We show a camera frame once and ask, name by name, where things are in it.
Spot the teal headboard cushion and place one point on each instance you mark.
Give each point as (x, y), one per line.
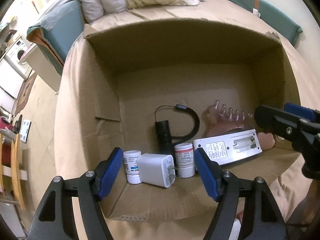
(273, 17)

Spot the wooden chair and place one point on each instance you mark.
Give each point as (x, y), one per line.
(14, 171)

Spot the beige bed blanket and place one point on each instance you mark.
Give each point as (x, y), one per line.
(183, 211)

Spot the pink toe separator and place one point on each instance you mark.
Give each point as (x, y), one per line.
(220, 119)

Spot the white cabinet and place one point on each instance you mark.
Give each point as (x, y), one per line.
(50, 72)

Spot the white power adapter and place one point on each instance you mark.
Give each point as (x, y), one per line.
(156, 169)

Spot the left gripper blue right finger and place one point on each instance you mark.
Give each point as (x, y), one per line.
(210, 174)

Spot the white bottle blue label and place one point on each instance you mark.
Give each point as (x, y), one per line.
(131, 167)

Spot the black flashlight with lanyard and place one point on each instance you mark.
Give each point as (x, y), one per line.
(165, 140)

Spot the white bathroom scale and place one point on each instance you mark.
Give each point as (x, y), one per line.
(24, 131)

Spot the white bottle red label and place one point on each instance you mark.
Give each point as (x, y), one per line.
(185, 163)

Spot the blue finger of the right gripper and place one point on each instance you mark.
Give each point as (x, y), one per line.
(302, 112)
(277, 122)

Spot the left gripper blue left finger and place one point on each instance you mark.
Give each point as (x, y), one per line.
(106, 173)

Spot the teal side cushion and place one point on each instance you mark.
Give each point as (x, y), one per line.
(56, 31)

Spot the washing machine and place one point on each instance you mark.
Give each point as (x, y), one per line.
(13, 57)

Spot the pink rounded toy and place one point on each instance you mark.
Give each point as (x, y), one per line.
(266, 140)

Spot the white remote control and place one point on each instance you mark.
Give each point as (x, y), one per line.
(229, 148)

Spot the cardboard box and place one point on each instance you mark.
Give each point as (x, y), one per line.
(180, 119)

